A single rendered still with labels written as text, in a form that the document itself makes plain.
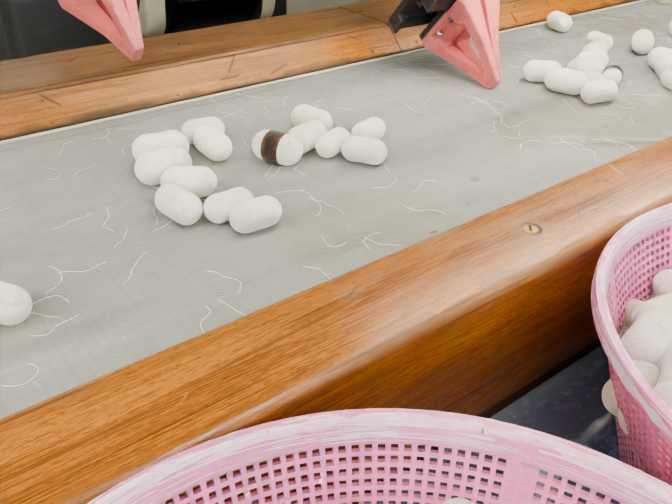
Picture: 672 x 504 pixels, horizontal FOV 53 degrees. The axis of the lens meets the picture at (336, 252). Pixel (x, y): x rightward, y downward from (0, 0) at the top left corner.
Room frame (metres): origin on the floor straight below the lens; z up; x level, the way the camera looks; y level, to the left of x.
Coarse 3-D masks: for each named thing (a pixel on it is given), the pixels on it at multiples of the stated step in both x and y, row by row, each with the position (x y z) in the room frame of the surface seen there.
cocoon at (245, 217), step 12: (240, 204) 0.33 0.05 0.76; (252, 204) 0.33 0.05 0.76; (264, 204) 0.34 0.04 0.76; (276, 204) 0.34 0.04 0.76; (240, 216) 0.33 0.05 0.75; (252, 216) 0.33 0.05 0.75; (264, 216) 0.33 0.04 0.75; (276, 216) 0.34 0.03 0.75; (240, 228) 0.32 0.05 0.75; (252, 228) 0.33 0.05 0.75
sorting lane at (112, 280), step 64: (640, 0) 0.95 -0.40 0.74; (384, 64) 0.65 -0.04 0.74; (448, 64) 0.66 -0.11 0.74; (512, 64) 0.66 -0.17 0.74; (640, 64) 0.67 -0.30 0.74; (64, 128) 0.47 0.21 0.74; (128, 128) 0.48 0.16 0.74; (256, 128) 0.49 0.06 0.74; (448, 128) 0.50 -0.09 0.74; (512, 128) 0.50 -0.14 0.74; (576, 128) 0.50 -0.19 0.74; (640, 128) 0.51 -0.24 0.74; (0, 192) 0.37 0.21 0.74; (64, 192) 0.38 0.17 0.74; (128, 192) 0.38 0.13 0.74; (256, 192) 0.38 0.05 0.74; (320, 192) 0.38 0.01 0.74; (384, 192) 0.39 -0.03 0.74; (448, 192) 0.39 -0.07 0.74; (512, 192) 0.39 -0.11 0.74; (0, 256) 0.30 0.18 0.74; (64, 256) 0.30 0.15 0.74; (128, 256) 0.30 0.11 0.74; (192, 256) 0.31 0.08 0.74; (256, 256) 0.31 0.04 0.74; (320, 256) 0.31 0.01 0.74; (384, 256) 0.31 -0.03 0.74; (64, 320) 0.25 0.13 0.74; (128, 320) 0.25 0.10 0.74; (192, 320) 0.25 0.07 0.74; (0, 384) 0.21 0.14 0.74; (64, 384) 0.21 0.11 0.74
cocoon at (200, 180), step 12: (168, 168) 0.37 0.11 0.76; (180, 168) 0.37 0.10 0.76; (192, 168) 0.37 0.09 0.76; (204, 168) 0.38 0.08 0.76; (168, 180) 0.37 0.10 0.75; (180, 180) 0.37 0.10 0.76; (192, 180) 0.37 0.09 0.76; (204, 180) 0.37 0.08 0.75; (216, 180) 0.37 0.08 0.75; (192, 192) 0.37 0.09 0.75; (204, 192) 0.37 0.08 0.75
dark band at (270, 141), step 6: (270, 132) 0.43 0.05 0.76; (276, 132) 0.43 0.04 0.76; (282, 132) 0.43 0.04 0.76; (264, 138) 0.42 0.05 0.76; (270, 138) 0.42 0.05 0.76; (276, 138) 0.42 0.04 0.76; (264, 144) 0.42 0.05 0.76; (270, 144) 0.42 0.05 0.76; (276, 144) 0.42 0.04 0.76; (264, 150) 0.42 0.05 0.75; (270, 150) 0.42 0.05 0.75; (276, 150) 0.42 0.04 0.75; (264, 156) 0.42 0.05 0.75; (270, 156) 0.42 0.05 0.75; (270, 162) 0.42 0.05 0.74; (276, 162) 0.42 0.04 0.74
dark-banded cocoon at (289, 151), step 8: (256, 136) 0.43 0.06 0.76; (288, 136) 0.42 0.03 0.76; (256, 144) 0.42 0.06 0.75; (280, 144) 0.42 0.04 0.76; (288, 144) 0.42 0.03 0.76; (296, 144) 0.42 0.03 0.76; (256, 152) 0.42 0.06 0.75; (280, 152) 0.41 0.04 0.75; (288, 152) 0.41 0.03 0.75; (296, 152) 0.42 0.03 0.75; (280, 160) 0.41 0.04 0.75; (288, 160) 0.41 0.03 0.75; (296, 160) 0.42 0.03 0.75
